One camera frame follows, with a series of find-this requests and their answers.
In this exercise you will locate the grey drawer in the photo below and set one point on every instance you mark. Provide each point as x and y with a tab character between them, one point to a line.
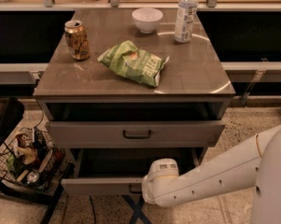
119	171
135	134

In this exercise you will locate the black wire basket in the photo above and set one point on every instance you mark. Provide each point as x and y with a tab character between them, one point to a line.
30	159

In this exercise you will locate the grey drawer cabinet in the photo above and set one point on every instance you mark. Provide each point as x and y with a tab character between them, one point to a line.
193	84

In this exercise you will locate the white bowl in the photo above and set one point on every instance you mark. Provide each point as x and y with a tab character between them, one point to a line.
146	19

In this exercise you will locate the grey top drawer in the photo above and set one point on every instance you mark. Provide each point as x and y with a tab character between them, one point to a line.
135	134

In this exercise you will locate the gold soda can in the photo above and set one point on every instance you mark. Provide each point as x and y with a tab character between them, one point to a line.
77	40

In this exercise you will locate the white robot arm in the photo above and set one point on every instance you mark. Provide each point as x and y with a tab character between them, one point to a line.
254	163

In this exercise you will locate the blue tape cross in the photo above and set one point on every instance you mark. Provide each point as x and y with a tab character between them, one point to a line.
137	210

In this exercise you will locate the clear plastic water bottle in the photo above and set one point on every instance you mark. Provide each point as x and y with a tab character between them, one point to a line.
185	16

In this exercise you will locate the green chip bag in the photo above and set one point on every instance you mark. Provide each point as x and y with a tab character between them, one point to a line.
127	60

